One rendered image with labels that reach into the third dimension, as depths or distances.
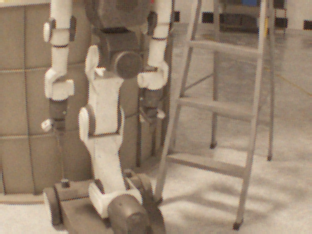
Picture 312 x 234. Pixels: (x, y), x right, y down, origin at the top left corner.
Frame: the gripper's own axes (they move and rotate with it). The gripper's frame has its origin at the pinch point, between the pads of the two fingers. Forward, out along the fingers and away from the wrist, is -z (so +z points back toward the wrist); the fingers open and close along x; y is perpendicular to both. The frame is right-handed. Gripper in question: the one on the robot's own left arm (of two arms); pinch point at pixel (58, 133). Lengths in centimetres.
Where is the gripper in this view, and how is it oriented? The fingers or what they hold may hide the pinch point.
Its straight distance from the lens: 195.8
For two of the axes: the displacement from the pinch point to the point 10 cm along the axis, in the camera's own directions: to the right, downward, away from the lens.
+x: -4.0, -5.2, 7.5
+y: -9.1, 1.2, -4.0
